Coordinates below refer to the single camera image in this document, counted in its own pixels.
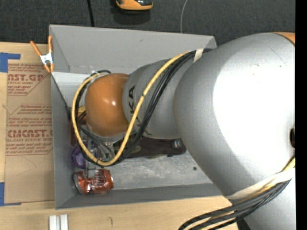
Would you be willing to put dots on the crushed red drink can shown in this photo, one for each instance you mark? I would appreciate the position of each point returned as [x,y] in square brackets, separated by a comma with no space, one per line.
[96,184]

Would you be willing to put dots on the purple plastic cup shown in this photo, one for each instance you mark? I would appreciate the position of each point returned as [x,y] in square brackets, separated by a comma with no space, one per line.
[78,158]

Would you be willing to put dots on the pale grey metal gripper finger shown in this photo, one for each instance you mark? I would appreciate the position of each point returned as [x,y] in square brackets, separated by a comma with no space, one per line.
[90,170]

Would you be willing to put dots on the brown cardboard board, red print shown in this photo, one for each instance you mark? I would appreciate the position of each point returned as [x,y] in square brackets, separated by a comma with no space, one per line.
[28,166]

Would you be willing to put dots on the grey metal bin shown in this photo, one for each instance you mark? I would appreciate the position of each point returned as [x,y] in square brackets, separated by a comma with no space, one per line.
[153,174]

